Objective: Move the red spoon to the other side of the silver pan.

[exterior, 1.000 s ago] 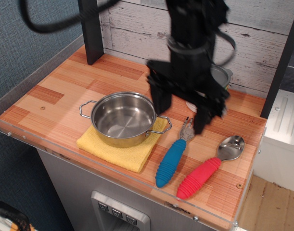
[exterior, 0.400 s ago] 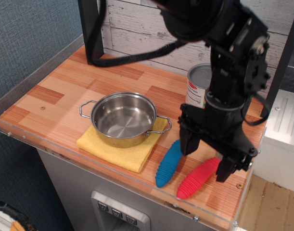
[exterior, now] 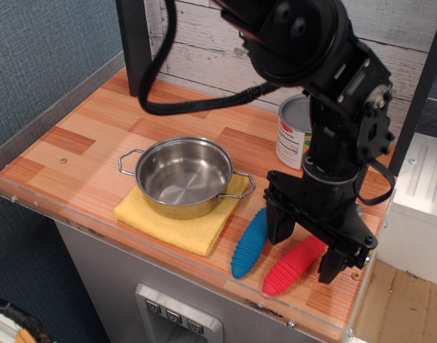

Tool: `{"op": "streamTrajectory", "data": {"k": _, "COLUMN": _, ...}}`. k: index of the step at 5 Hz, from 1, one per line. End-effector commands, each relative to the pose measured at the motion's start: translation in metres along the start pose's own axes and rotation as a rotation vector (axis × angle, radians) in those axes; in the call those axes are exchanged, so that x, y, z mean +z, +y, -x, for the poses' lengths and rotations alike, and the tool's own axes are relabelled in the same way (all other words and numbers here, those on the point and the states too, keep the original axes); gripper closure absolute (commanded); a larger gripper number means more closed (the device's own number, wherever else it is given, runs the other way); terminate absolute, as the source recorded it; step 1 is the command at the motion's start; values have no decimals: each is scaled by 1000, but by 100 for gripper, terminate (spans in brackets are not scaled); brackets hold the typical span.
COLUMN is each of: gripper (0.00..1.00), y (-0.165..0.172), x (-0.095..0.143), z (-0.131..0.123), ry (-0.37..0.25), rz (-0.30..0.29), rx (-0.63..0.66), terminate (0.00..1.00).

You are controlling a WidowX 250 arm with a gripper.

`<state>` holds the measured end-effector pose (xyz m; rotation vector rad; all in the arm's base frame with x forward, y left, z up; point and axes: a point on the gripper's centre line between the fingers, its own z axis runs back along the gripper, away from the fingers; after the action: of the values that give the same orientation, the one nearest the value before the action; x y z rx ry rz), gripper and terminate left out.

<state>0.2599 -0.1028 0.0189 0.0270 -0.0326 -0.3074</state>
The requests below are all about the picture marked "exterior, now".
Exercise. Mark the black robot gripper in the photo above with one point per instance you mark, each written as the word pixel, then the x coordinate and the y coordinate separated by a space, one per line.
pixel 326 210

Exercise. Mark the red handled metal spoon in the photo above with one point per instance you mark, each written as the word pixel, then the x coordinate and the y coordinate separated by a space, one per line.
pixel 287 270

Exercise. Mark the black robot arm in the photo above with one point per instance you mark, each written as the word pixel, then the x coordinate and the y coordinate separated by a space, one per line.
pixel 311 44

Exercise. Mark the silver steel pan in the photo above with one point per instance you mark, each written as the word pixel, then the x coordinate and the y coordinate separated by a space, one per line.
pixel 185 177

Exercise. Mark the white cabinet at right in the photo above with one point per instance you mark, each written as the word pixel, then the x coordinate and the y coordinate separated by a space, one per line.
pixel 408 239

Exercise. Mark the toy food can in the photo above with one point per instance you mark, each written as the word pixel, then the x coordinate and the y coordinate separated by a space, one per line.
pixel 294 130

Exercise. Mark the silver dispenser button panel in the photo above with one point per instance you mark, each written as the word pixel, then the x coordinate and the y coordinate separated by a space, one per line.
pixel 167 319

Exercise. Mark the yellow folded cloth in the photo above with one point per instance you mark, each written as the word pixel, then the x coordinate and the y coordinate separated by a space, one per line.
pixel 196 236

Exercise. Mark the grey toy kitchen cabinet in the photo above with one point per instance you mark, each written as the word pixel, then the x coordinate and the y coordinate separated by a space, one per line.
pixel 111 265

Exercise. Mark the orange object bottom left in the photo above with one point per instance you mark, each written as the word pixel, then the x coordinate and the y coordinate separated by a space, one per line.
pixel 24 336

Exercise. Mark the blue handled metal fork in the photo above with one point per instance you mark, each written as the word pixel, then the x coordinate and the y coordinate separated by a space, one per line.
pixel 250 246

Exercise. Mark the dark grey right post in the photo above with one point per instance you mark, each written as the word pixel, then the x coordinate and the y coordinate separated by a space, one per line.
pixel 423 88

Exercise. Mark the dark grey post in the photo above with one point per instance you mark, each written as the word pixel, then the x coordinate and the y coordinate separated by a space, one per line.
pixel 135 41
pixel 423 88

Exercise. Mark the dark grey left post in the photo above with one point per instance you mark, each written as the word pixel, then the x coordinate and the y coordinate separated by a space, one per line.
pixel 135 41

